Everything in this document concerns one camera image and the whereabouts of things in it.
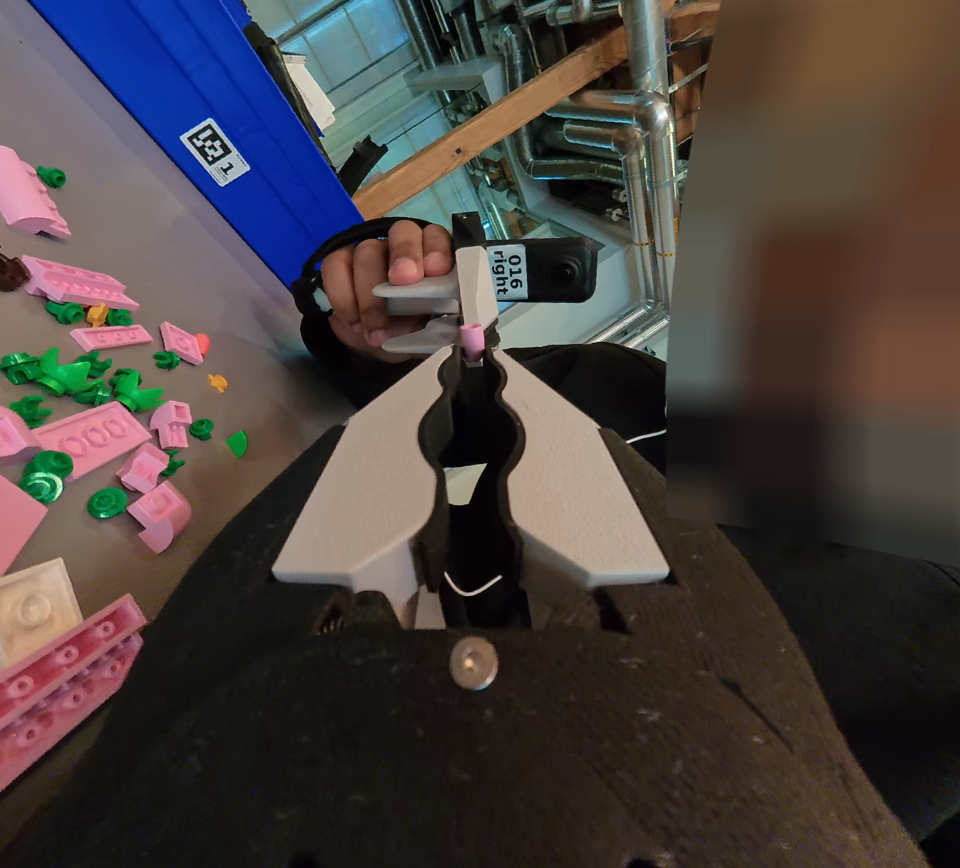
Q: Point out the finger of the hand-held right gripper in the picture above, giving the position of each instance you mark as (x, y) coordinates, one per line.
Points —
(476, 283)

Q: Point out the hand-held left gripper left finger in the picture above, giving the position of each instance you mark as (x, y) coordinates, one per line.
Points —
(360, 500)

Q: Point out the pink curved toy tube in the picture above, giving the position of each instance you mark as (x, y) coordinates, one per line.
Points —
(474, 337)

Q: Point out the dark brown round toy piece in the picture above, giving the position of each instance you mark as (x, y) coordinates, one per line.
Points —
(11, 274)

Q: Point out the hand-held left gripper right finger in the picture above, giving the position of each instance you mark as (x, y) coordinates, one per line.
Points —
(585, 500)

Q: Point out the metal ventilation ducts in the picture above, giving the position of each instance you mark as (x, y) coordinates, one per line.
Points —
(645, 132)

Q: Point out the white square toy brick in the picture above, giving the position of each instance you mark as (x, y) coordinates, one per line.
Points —
(34, 609)

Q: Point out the scattered pink toy bricks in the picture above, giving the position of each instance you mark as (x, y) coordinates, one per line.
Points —
(90, 433)

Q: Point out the large blue plastic bin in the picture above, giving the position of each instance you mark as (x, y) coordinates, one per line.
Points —
(150, 42)

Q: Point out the person's right hand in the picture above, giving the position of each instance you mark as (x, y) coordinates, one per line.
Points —
(352, 298)

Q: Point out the scattered green toy pieces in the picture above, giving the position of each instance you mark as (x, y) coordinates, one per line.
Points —
(64, 376)

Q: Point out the wooden beam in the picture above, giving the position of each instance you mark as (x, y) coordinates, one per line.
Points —
(525, 106)

